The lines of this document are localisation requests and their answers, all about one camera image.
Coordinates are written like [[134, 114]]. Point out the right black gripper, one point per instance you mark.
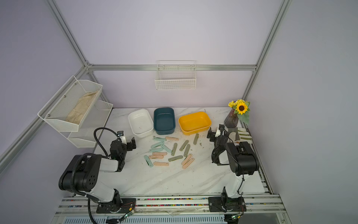
[[212, 135]]

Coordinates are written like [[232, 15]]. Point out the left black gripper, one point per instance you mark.
[[130, 143]]

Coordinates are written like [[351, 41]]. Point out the olive knife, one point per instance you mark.
[[184, 145], [186, 152], [175, 158], [174, 149], [196, 138]]

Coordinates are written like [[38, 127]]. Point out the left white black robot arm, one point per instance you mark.
[[81, 177]]

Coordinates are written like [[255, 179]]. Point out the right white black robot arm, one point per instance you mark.
[[242, 161]]

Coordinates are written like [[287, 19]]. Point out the yellow storage box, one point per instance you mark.
[[194, 123]]

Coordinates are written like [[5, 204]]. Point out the white storage box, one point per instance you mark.
[[141, 123]]

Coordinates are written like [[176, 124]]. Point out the dark teal storage box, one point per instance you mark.
[[164, 121]]

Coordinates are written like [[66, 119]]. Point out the mint knife lower middle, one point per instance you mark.
[[159, 149]]

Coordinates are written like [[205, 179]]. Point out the mint knife upper middle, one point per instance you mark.
[[159, 144]]

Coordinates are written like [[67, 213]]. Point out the pink knife middle left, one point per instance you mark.
[[156, 156]]

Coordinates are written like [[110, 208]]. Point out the pink knife upper left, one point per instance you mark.
[[160, 153]]

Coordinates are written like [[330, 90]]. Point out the mint knife far left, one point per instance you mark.
[[149, 162]]

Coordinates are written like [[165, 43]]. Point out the mint knife top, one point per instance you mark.
[[159, 139]]

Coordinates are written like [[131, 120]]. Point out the purple glass vase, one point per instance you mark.
[[231, 121]]

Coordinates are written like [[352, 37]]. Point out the pink knife bottom left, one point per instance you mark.
[[161, 163]]

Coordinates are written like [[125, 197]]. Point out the white green work glove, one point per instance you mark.
[[239, 134]]

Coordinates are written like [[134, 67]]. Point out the mint knife short middle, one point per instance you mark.
[[166, 148]]

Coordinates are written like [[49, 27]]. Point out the pink knife top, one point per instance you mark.
[[168, 138]]

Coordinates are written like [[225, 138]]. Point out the pink knife right upper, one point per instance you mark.
[[189, 156]]

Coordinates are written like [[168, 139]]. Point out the yellow sunflower bouquet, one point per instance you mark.
[[242, 110]]

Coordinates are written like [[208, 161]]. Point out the beige cloth in shelf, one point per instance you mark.
[[78, 112]]

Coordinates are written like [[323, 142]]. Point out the white mesh two-tier shelf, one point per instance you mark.
[[57, 109]]

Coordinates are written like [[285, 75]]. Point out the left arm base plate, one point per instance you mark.
[[124, 206]]

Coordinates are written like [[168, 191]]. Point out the white wire wall basket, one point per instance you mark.
[[175, 75]]

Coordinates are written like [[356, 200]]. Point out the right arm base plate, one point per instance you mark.
[[218, 204]]

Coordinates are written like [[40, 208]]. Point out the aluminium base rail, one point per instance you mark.
[[179, 205]]

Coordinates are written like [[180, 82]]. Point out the aluminium frame struts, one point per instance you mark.
[[117, 44]]

